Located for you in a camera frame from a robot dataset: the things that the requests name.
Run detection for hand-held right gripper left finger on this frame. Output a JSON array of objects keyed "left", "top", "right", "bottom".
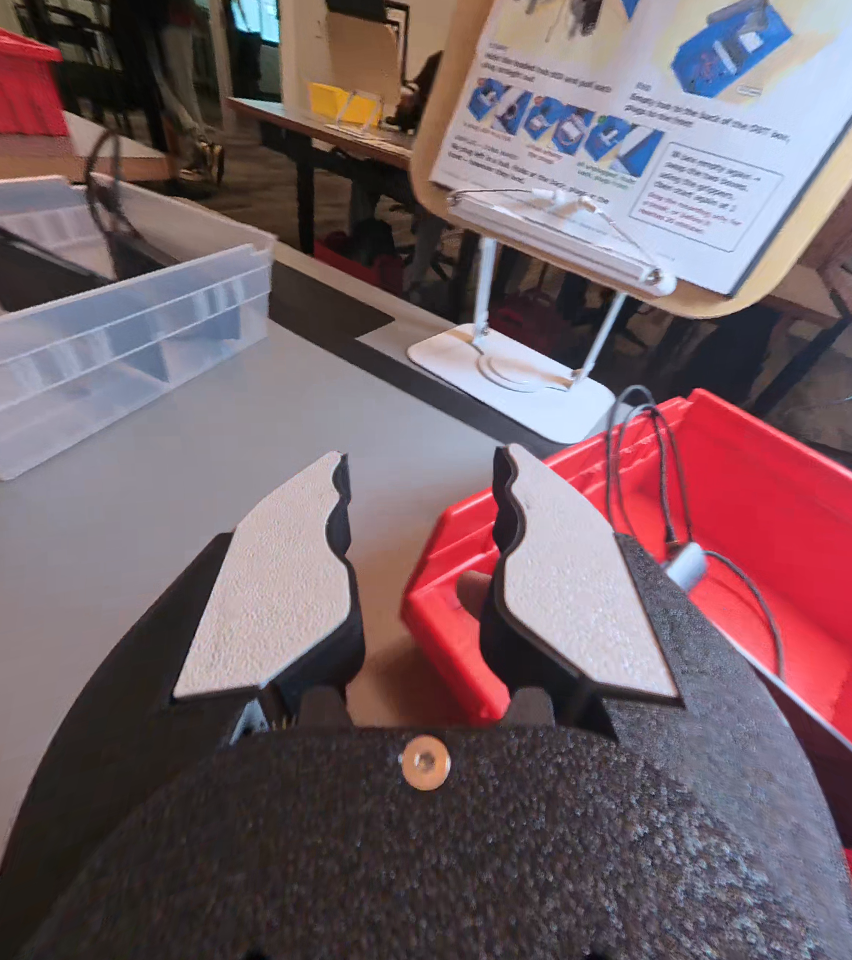
[{"left": 172, "top": 451, "right": 365, "bottom": 732}]

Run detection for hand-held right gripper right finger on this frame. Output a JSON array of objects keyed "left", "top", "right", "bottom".
[{"left": 480, "top": 444, "right": 683, "bottom": 741}]

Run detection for red plastic bin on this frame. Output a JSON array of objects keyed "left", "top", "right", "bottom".
[{"left": 400, "top": 387, "right": 852, "bottom": 960}]

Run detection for clear plastic bin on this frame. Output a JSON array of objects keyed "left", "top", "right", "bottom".
[{"left": 0, "top": 174, "right": 278, "bottom": 483}]

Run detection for black USB hub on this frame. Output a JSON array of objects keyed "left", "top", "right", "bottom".
[{"left": 0, "top": 216, "right": 175, "bottom": 315}]

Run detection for red tote bag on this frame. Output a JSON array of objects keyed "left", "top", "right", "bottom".
[
  {"left": 313, "top": 229, "right": 406, "bottom": 296},
  {"left": 493, "top": 287, "right": 571, "bottom": 355}
]

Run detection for instruction sheet on stand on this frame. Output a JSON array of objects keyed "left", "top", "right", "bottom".
[{"left": 408, "top": 0, "right": 852, "bottom": 321}]

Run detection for wooden office table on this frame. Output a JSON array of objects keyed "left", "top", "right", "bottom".
[{"left": 225, "top": 96, "right": 418, "bottom": 258}]

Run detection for printed instruction sheet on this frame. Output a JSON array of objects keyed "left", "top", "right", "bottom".
[{"left": 428, "top": 0, "right": 852, "bottom": 299}]

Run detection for yellow bin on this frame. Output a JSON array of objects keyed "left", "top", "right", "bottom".
[{"left": 307, "top": 80, "right": 385, "bottom": 129}]

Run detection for tan and black chair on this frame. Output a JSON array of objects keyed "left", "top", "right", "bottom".
[{"left": 323, "top": 0, "right": 410, "bottom": 99}]

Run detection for dark table cable flap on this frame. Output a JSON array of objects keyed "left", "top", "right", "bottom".
[{"left": 267, "top": 257, "right": 398, "bottom": 344}]

